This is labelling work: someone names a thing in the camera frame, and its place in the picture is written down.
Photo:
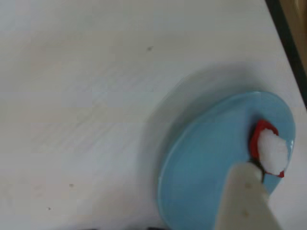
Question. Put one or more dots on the red tuna nigiri sushi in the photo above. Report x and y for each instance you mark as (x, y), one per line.
(271, 151)

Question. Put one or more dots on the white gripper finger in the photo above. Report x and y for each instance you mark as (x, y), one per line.
(244, 203)

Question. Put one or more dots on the blue round ceramic dish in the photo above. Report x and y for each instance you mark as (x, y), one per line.
(204, 167)

